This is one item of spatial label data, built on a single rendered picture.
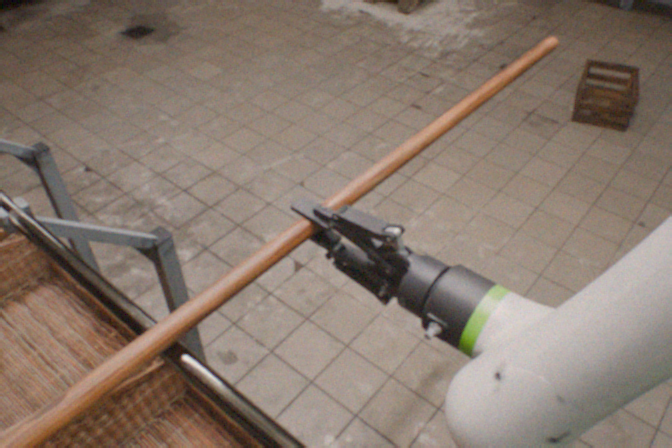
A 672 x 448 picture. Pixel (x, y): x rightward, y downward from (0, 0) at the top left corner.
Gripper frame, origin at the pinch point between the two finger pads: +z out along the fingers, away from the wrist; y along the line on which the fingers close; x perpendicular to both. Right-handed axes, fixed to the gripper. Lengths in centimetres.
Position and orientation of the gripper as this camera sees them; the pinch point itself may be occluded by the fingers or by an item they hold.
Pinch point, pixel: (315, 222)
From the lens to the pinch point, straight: 77.5
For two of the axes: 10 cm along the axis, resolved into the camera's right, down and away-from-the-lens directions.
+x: 6.5, -5.2, 5.5
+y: 0.0, 7.3, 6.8
